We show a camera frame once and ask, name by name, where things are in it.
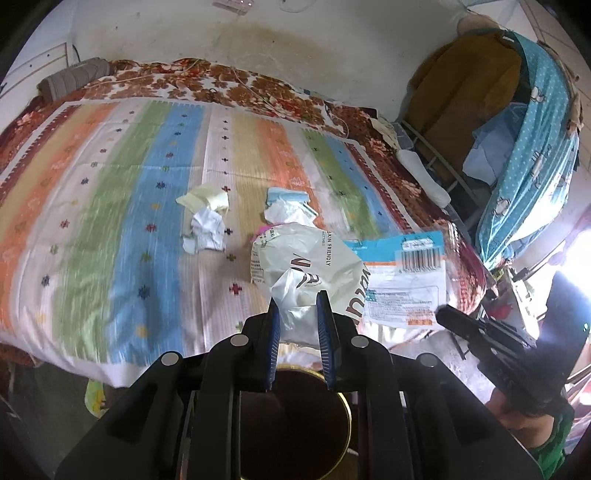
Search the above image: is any blue white barcode package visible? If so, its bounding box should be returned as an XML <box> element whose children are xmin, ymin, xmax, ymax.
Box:
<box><xmin>346</xmin><ymin>231</ymin><xmax>447</xmax><ymax>330</ymax></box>

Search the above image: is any clear white plastic bag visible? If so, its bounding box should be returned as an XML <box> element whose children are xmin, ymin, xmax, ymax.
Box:
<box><xmin>263</xmin><ymin>199</ymin><xmax>318</xmax><ymax>227</ymax></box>

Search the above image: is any white tissue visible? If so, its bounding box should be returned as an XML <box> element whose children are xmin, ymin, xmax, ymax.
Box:
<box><xmin>182</xmin><ymin>207</ymin><xmax>225</xmax><ymax>255</ymax></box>

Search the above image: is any pale yellow paper packet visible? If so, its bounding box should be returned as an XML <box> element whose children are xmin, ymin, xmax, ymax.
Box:
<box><xmin>176</xmin><ymin>183</ymin><xmax>229</xmax><ymax>214</ymax></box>

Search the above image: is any pink plastic bag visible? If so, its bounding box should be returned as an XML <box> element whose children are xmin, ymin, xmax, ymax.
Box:
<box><xmin>256</xmin><ymin>225</ymin><xmax>276</xmax><ymax>235</ymax></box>

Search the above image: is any blue face mask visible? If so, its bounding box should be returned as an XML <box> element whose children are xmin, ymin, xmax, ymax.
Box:
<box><xmin>266</xmin><ymin>187</ymin><xmax>310</xmax><ymax>206</ymax></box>

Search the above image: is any dark round gold-rimmed trash bin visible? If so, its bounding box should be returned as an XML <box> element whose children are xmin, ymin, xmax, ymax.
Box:
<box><xmin>240</xmin><ymin>365</ymin><xmax>353</xmax><ymax>479</ymax></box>

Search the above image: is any person's right hand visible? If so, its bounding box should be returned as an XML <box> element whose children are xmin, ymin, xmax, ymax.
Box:
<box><xmin>486</xmin><ymin>388</ymin><xmax>555</xmax><ymax>449</ymax></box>

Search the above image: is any brown floral blanket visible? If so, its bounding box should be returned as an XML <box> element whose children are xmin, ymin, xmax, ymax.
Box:
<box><xmin>1</xmin><ymin>58</ymin><xmax>486</xmax><ymax>331</ymax></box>

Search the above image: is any striped colourful bed sheet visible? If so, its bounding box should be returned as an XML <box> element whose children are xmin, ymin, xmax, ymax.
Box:
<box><xmin>1</xmin><ymin>98</ymin><xmax>419</xmax><ymax>386</ymax></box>

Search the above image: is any white rolled pillow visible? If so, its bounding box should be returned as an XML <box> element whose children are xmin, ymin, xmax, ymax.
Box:
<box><xmin>397</xmin><ymin>150</ymin><xmax>451</xmax><ymax>209</ymax></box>

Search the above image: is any green patterned slipper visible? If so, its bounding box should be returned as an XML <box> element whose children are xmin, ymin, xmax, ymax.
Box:
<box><xmin>84</xmin><ymin>380</ymin><xmax>108</xmax><ymax>419</ymax></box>

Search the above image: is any blue dotted hanging cloth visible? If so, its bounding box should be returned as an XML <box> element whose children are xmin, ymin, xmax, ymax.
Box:
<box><xmin>476</xmin><ymin>33</ymin><xmax>583</xmax><ymax>269</ymax></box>

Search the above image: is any light blue hanging shirt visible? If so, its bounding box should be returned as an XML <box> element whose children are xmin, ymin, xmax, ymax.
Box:
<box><xmin>463</xmin><ymin>103</ymin><xmax>528</xmax><ymax>187</ymax></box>

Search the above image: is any mustard brown hanging garment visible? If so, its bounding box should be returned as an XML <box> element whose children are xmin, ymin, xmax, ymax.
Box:
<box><xmin>405</xmin><ymin>30</ymin><xmax>522</xmax><ymax>172</ymax></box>

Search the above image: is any metal bed rail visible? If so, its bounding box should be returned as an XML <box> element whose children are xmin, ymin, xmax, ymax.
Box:
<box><xmin>401</xmin><ymin>120</ymin><xmax>485</xmax><ymax>232</ymax></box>

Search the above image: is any white wall power strip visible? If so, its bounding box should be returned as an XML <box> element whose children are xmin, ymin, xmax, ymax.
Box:
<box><xmin>212</xmin><ymin>0</ymin><xmax>253</xmax><ymax>16</ymax></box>

